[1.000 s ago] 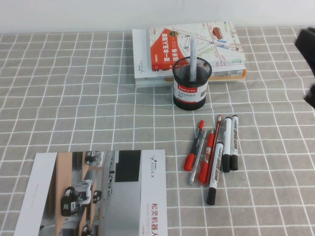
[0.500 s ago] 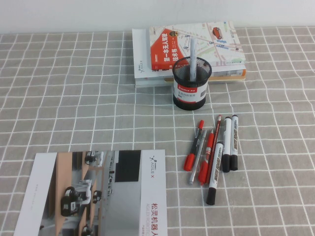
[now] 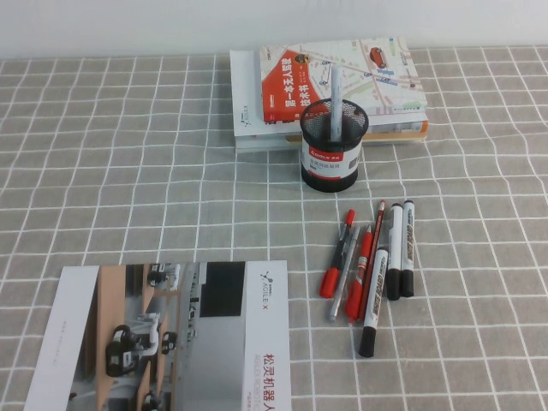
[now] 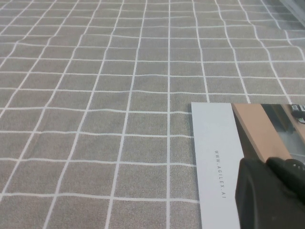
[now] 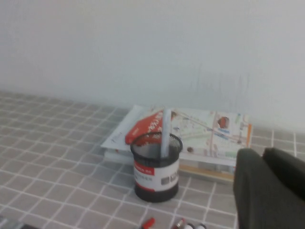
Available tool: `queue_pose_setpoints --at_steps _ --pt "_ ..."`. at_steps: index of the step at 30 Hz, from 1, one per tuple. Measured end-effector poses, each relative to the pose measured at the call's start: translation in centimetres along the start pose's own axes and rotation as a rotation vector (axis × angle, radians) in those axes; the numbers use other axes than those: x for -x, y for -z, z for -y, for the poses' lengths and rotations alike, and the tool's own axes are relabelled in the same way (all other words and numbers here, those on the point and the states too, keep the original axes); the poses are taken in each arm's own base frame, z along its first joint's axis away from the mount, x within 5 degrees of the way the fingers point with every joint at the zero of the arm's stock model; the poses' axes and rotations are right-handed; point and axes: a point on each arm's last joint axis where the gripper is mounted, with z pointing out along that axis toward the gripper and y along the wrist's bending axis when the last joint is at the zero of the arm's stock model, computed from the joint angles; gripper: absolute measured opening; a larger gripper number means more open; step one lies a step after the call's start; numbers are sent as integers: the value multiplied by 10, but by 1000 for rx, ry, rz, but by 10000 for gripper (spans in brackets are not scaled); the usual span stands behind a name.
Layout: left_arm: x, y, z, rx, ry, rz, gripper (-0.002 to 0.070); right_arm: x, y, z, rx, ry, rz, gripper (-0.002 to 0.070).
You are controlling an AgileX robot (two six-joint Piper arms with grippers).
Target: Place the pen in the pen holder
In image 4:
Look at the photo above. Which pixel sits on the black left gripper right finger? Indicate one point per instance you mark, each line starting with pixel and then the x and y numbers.
pixel 290 174

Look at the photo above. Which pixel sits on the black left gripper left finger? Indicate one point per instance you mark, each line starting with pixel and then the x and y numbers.
pixel 262 202

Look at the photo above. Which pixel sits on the AgileX photo brochure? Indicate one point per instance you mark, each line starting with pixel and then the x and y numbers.
pixel 214 131

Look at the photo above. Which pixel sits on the grey checked tablecloth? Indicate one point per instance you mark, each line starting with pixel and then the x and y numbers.
pixel 95 119

